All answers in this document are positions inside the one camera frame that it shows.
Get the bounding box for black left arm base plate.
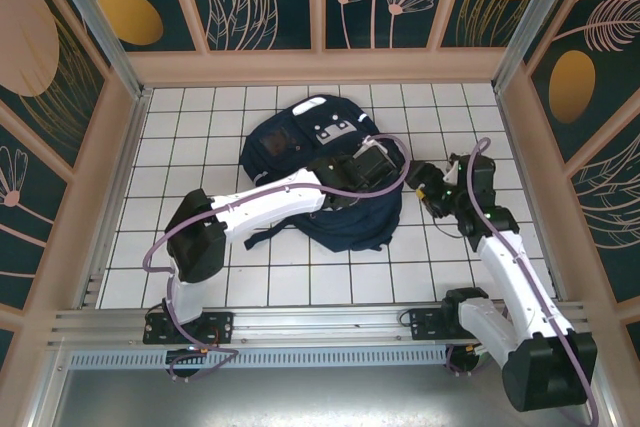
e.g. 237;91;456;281
143;310;235;346

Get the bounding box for navy blue backpack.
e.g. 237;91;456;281
238;94;404;253

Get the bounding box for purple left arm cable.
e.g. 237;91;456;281
143;134;412;382

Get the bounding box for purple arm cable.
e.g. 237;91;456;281
143;134;412;382
467;138;601;427

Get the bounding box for long aluminium mounting rail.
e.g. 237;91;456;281
47;301;596;351

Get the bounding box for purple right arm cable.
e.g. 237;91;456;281
467;138;601;427

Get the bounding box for aluminium corner post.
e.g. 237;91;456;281
39;0;151;101
492;0;584;93

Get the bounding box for aluminium table side rail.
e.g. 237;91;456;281
493;86;571;304
74;87;154;309

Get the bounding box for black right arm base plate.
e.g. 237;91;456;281
409;307;451;343

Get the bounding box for grey metal sheet panel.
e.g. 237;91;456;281
29;366;621;427

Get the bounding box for grey slotted cable duct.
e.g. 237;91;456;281
67;346;451;371

